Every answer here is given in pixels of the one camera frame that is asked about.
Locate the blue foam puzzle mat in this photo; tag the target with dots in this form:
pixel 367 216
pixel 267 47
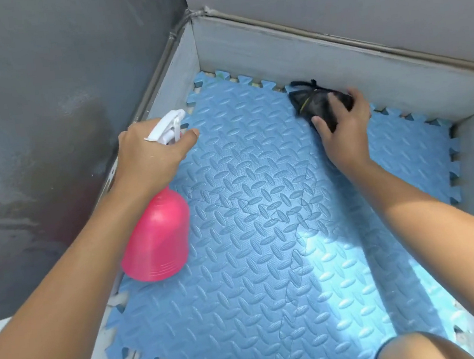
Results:
pixel 267 224

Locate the grey wall pipe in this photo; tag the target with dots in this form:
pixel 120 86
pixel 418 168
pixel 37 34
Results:
pixel 171 38

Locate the person's right leg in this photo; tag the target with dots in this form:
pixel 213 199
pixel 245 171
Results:
pixel 420 352

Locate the person's right forearm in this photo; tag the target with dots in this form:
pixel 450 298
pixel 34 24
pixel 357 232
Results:
pixel 436 228

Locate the person's left hand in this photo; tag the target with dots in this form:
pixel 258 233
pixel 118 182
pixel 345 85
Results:
pixel 142 166

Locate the pink spray bottle white trigger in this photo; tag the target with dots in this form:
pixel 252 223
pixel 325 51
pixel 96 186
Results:
pixel 159 240

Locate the person's left forearm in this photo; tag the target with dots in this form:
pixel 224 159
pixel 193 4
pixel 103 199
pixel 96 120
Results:
pixel 57 314

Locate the dark grey yellow-trimmed cloth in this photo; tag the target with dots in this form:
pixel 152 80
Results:
pixel 313 103

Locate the person's right hand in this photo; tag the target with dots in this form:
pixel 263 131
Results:
pixel 349 144

